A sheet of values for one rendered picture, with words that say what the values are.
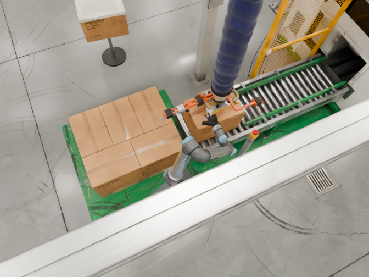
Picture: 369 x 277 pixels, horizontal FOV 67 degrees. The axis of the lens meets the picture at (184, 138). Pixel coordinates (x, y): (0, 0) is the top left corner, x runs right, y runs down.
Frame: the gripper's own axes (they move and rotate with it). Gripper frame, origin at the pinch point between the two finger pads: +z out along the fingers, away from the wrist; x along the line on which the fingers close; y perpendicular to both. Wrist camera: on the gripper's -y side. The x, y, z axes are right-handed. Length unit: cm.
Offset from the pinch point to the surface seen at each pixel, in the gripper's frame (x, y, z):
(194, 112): -29.5, -0.9, 17.0
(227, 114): -29.2, 32.7, -1.3
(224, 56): 65, 15, 9
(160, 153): -70, -51, 3
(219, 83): 28.8, 16.6, 7.8
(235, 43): 83, 19, 5
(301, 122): -123, 172, -23
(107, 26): -41, -46, 190
